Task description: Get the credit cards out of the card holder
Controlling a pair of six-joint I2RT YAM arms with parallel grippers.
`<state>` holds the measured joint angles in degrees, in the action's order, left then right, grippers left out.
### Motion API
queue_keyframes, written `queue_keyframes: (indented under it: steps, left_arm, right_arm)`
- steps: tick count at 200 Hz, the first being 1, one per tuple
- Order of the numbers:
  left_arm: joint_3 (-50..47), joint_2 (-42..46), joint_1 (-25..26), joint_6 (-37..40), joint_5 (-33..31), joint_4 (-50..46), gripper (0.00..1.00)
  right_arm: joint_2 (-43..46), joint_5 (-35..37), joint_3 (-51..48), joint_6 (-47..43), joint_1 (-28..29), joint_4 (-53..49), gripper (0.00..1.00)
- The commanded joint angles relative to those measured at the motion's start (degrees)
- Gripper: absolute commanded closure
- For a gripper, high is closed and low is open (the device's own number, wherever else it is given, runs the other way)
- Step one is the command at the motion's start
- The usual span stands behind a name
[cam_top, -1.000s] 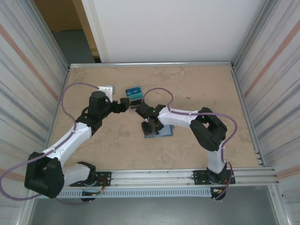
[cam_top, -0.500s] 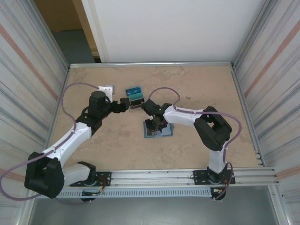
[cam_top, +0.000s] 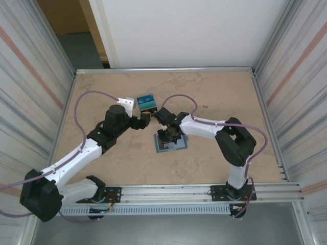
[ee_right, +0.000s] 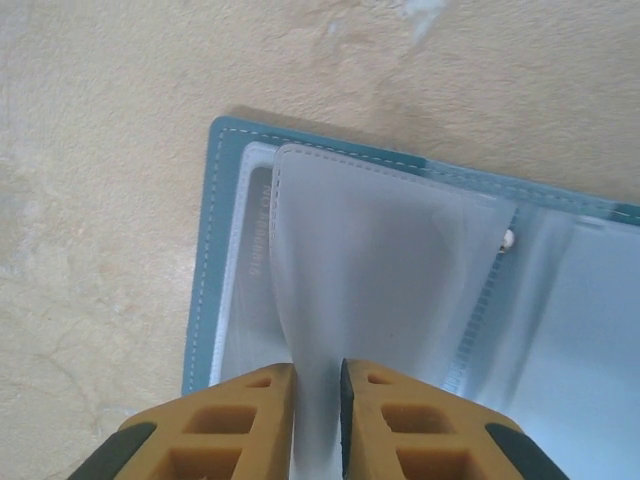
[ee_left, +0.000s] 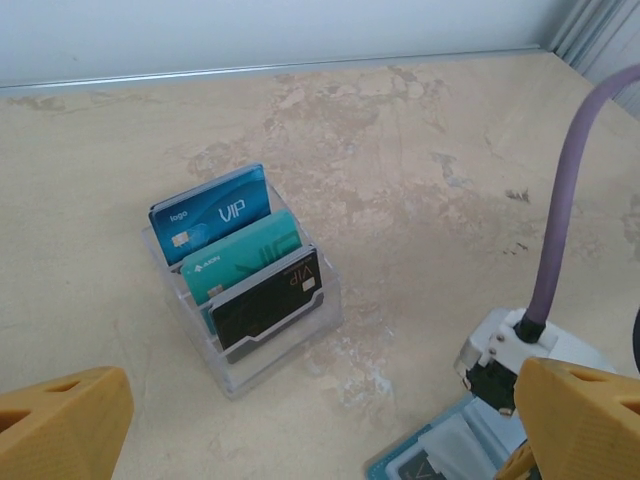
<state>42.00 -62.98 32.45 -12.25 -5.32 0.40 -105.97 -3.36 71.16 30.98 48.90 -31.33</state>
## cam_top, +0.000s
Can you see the aluminium table side rail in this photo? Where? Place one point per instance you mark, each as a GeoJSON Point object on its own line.
{"type": "Point", "coordinates": [65, 112]}
{"type": "Point", "coordinates": [264, 112]}

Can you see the tan wooden door edge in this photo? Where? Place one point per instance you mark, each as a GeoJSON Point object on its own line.
{"type": "Point", "coordinates": [96, 35]}

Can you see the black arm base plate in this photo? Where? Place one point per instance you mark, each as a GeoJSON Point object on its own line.
{"type": "Point", "coordinates": [217, 195]}
{"type": "Point", "coordinates": [115, 194]}

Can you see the aluminium corner post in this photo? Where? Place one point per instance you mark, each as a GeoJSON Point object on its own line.
{"type": "Point", "coordinates": [274, 38]}
{"type": "Point", "coordinates": [55, 38]}

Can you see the translucent striped enclosure panel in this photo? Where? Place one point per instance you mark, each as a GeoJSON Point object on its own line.
{"type": "Point", "coordinates": [301, 89]}
{"type": "Point", "coordinates": [25, 89]}

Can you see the teal card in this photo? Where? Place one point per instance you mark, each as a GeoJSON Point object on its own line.
{"type": "Point", "coordinates": [148, 104]}

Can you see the small circuit board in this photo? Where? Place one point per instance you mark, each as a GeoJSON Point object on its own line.
{"type": "Point", "coordinates": [101, 210]}

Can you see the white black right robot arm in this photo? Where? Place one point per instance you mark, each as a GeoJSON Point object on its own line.
{"type": "Point", "coordinates": [204, 126]}

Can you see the aluminium frame crossbar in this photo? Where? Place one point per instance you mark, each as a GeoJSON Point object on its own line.
{"type": "Point", "coordinates": [163, 70]}

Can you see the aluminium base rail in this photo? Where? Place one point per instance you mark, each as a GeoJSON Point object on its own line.
{"type": "Point", "coordinates": [163, 191]}

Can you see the blue leather card holder wallet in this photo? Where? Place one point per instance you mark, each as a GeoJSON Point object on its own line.
{"type": "Point", "coordinates": [178, 147]}

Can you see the blue VIP card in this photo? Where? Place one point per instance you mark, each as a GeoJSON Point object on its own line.
{"type": "Point", "coordinates": [145, 98]}

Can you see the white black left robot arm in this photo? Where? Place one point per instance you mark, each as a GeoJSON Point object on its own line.
{"type": "Point", "coordinates": [71, 160]}

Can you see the blue card box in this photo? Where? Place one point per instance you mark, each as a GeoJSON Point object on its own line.
{"type": "Point", "coordinates": [146, 102]}

